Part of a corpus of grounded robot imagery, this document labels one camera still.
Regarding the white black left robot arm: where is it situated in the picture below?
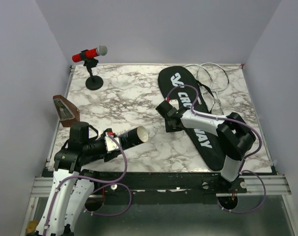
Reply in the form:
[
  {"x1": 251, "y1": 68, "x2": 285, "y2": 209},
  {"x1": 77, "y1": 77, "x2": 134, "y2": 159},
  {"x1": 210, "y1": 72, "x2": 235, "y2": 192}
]
[{"x1": 32, "y1": 121, "x2": 127, "y2": 236}]

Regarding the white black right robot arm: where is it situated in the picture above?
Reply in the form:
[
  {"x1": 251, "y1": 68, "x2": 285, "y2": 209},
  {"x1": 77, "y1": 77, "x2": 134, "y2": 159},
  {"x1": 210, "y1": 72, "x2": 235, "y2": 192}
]
[{"x1": 162, "y1": 108, "x2": 256, "y2": 193}]

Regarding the white badminton racket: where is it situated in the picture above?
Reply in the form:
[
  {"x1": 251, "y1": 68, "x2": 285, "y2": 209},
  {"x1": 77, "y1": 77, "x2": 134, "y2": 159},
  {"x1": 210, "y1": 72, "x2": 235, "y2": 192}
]
[{"x1": 184, "y1": 64, "x2": 221, "y2": 113}]

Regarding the black racket bag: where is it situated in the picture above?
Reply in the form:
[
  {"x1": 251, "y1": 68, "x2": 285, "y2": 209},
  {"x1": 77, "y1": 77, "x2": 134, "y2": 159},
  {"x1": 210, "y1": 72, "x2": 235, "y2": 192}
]
[{"x1": 158, "y1": 66, "x2": 225, "y2": 171}]

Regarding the brown wooden metronome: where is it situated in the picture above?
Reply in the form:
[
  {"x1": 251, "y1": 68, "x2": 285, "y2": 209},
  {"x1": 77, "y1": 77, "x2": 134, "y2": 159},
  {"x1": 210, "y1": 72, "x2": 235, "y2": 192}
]
[{"x1": 53, "y1": 94, "x2": 80, "y2": 128}]

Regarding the red microphone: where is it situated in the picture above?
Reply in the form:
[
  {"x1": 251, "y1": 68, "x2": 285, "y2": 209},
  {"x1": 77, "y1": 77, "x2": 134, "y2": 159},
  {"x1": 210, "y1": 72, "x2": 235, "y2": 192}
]
[{"x1": 72, "y1": 45, "x2": 108, "y2": 62}]

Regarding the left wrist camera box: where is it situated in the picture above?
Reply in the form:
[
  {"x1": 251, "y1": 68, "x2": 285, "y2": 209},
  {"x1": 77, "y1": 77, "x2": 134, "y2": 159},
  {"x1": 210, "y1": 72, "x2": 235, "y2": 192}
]
[{"x1": 104, "y1": 132, "x2": 120, "y2": 153}]

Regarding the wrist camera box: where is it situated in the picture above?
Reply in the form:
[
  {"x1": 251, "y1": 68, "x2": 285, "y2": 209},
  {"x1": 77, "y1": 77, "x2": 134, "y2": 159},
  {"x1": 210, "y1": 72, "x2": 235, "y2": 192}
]
[
  {"x1": 104, "y1": 132, "x2": 120, "y2": 153},
  {"x1": 155, "y1": 100, "x2": 178, "y2": 118}
]

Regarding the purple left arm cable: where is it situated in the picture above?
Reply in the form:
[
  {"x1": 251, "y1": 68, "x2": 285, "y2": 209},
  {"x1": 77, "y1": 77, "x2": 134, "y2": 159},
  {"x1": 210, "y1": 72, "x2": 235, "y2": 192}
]
[{"x1": 42, "y1": 135, "x2": 133, "y2": 228}]

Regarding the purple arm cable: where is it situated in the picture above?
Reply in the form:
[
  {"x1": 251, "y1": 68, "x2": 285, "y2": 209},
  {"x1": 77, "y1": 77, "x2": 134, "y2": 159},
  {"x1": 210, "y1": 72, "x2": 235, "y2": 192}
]
[
  {"x1": 42, "y1": 135, "x2": 133, "y2": 228},
  {"x1": 166, "y1": 85, "x2": 267, "y2": 213}
]

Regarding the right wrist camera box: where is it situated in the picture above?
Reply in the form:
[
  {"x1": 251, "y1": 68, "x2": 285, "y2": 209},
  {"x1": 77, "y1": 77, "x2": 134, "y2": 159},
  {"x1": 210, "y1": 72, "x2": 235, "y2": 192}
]
[{"x1": 155, "y1": 100, "x2": 178, "y2": 118}]

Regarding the black table edge rail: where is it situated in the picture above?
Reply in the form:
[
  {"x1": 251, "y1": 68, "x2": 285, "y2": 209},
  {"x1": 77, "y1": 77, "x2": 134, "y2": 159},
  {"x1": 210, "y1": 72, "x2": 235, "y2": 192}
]
[{"x1": 42, "y1": 169, "x2": 280, "y2": 206}]

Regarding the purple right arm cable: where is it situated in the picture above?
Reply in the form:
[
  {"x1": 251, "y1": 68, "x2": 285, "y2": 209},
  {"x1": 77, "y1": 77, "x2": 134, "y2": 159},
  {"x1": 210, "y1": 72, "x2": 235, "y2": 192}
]
[{"x1": 166, "y1": 85, "x2": 267, "y2": 213}]

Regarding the aluminium frame rail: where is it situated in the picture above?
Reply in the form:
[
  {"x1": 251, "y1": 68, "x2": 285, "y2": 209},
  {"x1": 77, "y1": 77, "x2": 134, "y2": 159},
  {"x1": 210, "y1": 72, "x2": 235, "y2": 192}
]
[{"x1": 30, "y1": 175, "x2": 292, "y2": 197}]

